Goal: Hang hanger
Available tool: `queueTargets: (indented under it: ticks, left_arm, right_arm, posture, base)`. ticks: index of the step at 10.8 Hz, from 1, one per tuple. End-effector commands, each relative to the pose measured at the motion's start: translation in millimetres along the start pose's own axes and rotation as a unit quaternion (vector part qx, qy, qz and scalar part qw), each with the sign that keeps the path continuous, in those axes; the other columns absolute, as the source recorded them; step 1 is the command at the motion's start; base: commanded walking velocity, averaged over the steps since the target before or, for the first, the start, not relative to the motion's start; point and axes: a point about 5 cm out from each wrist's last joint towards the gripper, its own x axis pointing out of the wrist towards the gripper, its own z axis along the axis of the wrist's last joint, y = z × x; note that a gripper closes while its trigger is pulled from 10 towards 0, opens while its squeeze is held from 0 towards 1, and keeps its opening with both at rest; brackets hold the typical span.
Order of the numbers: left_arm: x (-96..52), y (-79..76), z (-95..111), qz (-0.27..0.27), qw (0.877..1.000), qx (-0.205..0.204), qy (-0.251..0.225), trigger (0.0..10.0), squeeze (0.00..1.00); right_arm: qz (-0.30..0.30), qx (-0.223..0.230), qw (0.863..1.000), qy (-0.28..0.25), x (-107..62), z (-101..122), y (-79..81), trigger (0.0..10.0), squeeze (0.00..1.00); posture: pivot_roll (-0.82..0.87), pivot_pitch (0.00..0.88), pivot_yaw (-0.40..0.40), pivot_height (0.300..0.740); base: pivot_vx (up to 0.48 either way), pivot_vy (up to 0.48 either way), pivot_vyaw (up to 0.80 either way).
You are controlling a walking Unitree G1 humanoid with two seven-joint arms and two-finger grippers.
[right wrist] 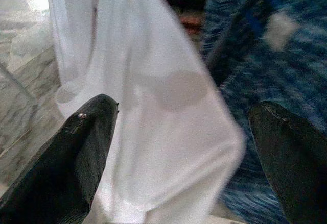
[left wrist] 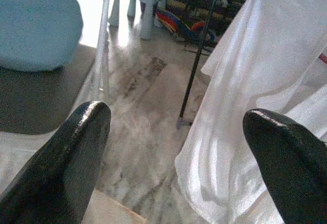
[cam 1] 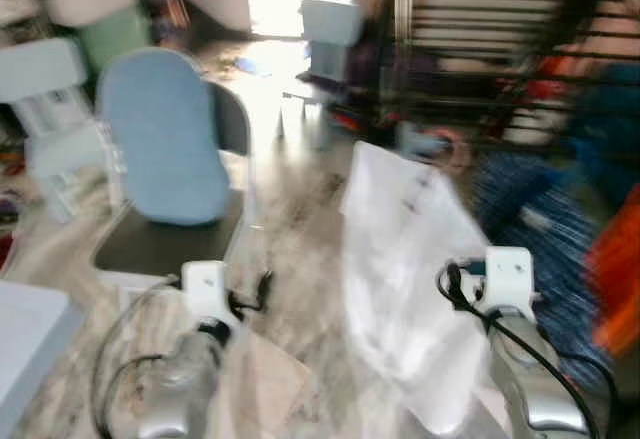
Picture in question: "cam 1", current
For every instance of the blue plaid shirt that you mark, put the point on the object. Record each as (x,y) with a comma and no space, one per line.
(545,229)

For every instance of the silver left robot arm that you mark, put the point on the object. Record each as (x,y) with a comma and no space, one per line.
(180,391)

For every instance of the grey folding chair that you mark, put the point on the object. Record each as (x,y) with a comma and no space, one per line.
(170,244)

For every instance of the white shirt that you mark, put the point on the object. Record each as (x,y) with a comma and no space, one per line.
(405,259)

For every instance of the orange shirt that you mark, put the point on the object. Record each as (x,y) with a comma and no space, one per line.
(618,274)

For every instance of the green plastic basket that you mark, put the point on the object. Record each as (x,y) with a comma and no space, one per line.
(115,37)

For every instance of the black metal drying rack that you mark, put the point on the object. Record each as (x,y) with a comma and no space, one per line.
(480,19)

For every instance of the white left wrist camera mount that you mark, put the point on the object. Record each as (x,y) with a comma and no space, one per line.
(208,289)

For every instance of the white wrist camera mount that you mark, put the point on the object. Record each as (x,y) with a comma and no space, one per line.
(208,289)
(510,277)

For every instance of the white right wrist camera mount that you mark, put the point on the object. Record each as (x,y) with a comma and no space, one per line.
(510,277)

